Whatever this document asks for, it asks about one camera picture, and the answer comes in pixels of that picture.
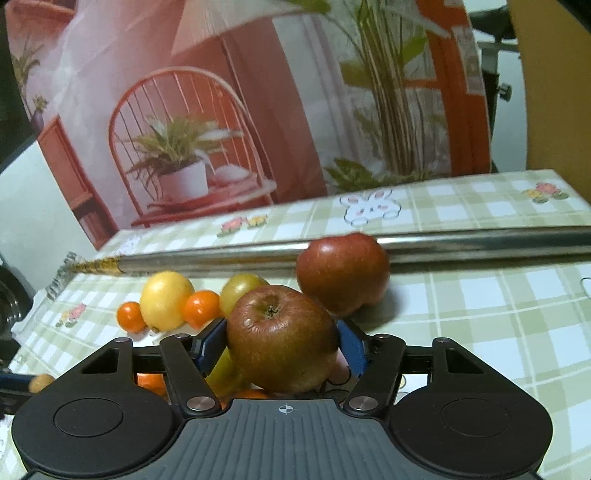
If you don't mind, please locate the large yellow round fruit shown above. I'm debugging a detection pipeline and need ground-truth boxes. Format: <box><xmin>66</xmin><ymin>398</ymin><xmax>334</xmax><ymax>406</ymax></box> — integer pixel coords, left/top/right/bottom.
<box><xmin>140</xmin><ymin>271</ymin><xmax>195</xmax><ymax>330</ymax></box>

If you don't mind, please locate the long yellow green fruit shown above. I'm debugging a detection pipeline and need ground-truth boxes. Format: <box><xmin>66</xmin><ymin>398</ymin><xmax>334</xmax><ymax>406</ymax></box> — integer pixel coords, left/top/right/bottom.
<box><xmin>205</xmin><ymin>348</ymin><xmax>251</xmax><ymax>398</ymax></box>

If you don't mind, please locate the steel pot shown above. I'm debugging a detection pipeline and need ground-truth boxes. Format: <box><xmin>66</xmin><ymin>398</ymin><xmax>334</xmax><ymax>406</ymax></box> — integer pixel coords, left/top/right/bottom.
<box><xmin>0</xmin><ymin>258</ymin><xmax>36</xmax><ymax>340</ymax></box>

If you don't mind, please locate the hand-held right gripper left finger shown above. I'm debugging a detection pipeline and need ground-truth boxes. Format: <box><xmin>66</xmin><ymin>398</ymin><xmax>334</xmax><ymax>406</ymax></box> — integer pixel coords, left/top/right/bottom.
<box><xmin>69</xmin><ymin>318</ymin><xmax>228</xmax><ymax>414</ymax></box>

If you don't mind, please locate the black metal stand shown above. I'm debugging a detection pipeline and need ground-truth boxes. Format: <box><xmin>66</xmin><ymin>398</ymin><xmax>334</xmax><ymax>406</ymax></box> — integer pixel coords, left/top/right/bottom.
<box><xmin>466</xmin><ymin>7</ymin><xmax>520</xmax><ymax>104</ymax></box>

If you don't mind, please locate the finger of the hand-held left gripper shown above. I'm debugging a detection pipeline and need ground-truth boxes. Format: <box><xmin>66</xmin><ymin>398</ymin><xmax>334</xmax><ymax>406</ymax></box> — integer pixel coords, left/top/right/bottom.
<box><xmin>0</xmin><ymin>373</ymin><xmax>35</xmax><ymax>394</ymax></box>

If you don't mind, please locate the wall poster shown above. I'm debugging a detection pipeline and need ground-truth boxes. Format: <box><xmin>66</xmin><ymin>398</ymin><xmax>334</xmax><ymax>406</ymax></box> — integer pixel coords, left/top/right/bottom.
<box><xmin>4</xmin><ymin>0</ymin><xmax>493</xmax><ymax>252</ymax></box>

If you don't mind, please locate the russet red green apple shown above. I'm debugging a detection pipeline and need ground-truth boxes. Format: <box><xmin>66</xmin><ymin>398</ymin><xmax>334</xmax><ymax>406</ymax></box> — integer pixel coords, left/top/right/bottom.
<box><xmin>226</xmin><ymin>285</ymin><xmax>341</xmax><ymax>394</ymax></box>

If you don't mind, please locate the dark panel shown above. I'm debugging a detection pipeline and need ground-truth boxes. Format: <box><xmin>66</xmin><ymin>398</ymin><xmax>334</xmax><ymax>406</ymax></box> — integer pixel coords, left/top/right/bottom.
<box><xmin>0</xmin><ymin>0</ymin><xmax>38</xmax><ymax>172</ymax></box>

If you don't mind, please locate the yellow green round fruit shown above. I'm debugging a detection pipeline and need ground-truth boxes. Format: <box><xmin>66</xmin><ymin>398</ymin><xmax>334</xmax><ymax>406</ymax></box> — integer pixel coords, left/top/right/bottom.
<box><xmin>219</xmin><ymin>273</ymin><xmax>271</xmax><ymax>318</ymax></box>

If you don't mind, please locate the green checked tablecloth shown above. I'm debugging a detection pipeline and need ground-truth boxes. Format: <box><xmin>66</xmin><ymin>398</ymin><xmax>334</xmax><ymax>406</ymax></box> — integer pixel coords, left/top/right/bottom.
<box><xmin>0</xmin><ymin>168</ymin><xmax>591</xmax><ymax>480</ymax></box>

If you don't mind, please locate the small orange tomato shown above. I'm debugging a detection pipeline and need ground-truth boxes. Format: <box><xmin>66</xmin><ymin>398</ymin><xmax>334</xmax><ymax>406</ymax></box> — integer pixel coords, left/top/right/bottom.
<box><xmin>116</xmin><ymin>301</ymin><xmax>148</xmax><ymax>333</ymax></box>
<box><xmin>184</xmin><ymin>290</ymin><xmax>221</xmax><ymax>329</ymax></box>

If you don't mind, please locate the orange wooden door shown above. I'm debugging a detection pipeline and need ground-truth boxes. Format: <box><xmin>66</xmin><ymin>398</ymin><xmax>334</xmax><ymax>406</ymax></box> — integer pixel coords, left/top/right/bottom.
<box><xmin>506</xmin><ymin>0</ymin><xmax>591</xmax><ymax>204</ymax></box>

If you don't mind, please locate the steel telescopic pole brush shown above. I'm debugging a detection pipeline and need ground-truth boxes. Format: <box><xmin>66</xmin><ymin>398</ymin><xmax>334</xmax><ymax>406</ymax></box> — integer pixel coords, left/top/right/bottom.
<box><xmin>45</xmin><ymin>225</ymin><xmax>591</xmax><ymax>302</ymax></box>

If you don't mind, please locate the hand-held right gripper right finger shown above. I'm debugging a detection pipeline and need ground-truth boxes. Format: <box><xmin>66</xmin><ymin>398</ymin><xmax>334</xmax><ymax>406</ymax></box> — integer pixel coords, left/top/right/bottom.
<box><xmin>337</xmin><ymin>318</ymin><xmax>504</xmax><ymax>414</ymax></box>

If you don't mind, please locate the tan round object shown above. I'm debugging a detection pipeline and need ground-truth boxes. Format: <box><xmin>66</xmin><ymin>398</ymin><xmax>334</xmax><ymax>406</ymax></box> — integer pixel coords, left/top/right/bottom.
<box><xmin>28</xmin><ymin>374</ymin><xmax>57</xmax><ymax>394</ymax></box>

